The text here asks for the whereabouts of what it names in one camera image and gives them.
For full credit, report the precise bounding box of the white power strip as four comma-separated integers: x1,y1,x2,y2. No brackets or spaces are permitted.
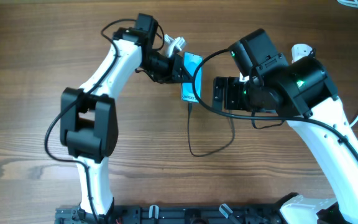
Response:
291,44,313,63

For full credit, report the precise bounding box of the blue screen smartphone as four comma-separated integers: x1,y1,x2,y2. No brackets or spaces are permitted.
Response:
181,51,203,103

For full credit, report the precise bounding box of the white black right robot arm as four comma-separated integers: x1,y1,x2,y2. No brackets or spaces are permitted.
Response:
213,29,358,223

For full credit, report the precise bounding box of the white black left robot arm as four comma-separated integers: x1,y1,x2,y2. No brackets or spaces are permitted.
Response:
44,13,191,223

